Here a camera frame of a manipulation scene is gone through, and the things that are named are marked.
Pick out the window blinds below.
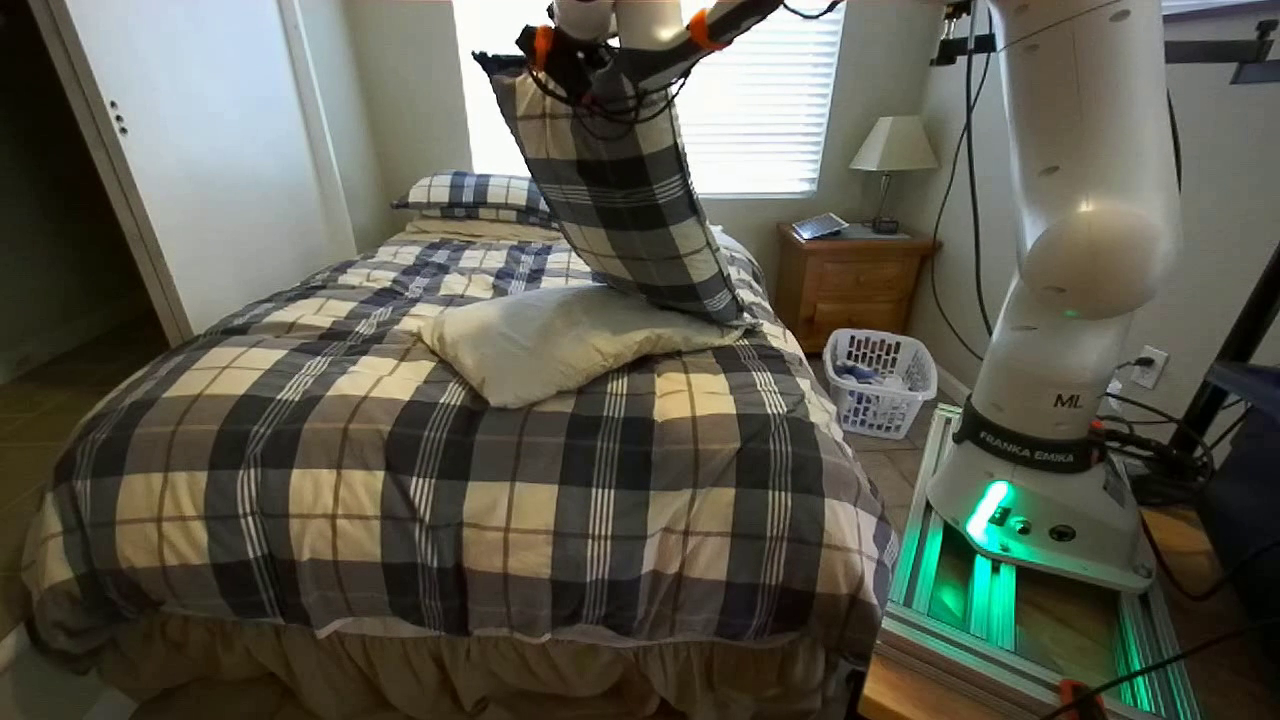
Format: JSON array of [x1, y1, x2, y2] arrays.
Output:
[[454, 0, 847, 204]]

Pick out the beige bed skirt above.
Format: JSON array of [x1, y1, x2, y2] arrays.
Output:
[[23, 584, 875, 720]]

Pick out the bed with plaid comforter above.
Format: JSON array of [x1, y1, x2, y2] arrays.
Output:
[[16, 216, 906, 662]]

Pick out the black floor cables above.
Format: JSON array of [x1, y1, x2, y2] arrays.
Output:
[[1037, 394, 1280, 720]]

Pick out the white laundry basket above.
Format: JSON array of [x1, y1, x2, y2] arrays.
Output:
[[822, 323, 945, 445]]

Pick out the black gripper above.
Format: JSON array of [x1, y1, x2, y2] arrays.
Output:
[[523, 16, 674, 111]]

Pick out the black robot cable with orange clips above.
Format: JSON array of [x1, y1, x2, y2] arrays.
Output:
[[523, 0, 1017, 378]]

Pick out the wooden nightstand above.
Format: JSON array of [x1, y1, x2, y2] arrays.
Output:
[[777, 221, 940, 357]]

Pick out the small checked pillow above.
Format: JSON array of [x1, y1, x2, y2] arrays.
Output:
[[394, 169, 555, 228]]

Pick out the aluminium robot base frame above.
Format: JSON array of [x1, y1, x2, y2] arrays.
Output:
[[875, 396, 1203, 720]]

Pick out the white wall outlet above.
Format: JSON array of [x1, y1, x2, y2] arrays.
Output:
[[1129, 341, 1178, 394]]

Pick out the white pillow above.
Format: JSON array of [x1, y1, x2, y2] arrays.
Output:
[[420, 279, 753, 414]]

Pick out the book on nightstand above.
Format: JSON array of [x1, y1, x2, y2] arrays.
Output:
[[787, 210, 856, 248]]

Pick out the table lamp with white shade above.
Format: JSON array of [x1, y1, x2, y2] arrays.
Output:
[[847, 111, 945, 235]]

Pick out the large checked pillow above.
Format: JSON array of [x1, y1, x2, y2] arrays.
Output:
[[471, 47, 753, 332]]

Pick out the white closet door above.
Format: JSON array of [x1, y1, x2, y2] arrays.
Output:
[[23, 0, 343, 347]]

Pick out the black stand pole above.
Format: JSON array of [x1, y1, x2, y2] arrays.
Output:
[[1173, 273, 1280, 458]]

